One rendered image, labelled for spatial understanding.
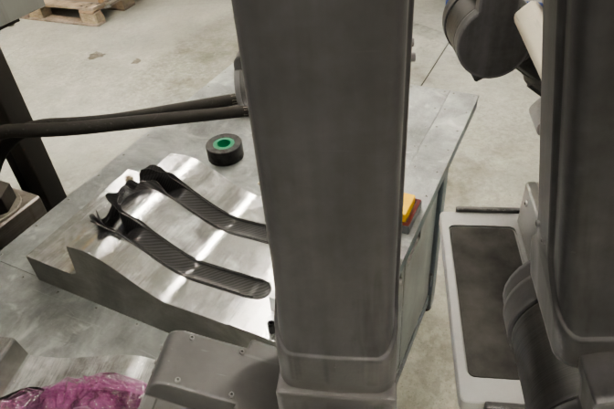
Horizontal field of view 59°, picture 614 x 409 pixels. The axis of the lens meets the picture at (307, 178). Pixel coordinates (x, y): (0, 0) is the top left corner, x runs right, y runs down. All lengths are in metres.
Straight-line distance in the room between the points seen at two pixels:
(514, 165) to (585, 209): 2.36
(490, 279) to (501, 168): 1.94
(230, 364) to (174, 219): 0.59
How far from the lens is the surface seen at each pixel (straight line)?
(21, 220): 1.29
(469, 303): 0.59
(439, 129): 1.27
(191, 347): 0.34
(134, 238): 0.89
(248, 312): 0.77
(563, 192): 0.21
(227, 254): 0.87
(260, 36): 0.17
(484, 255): 0.64
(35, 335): 0.99
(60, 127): 1.23
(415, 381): 1.75
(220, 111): 1.31
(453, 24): 0.63
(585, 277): 0.23
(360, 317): 0.24
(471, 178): 2.45
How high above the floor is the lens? 1.49
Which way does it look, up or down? 38 degrees down
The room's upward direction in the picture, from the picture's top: 5 degrees counter-clockwise
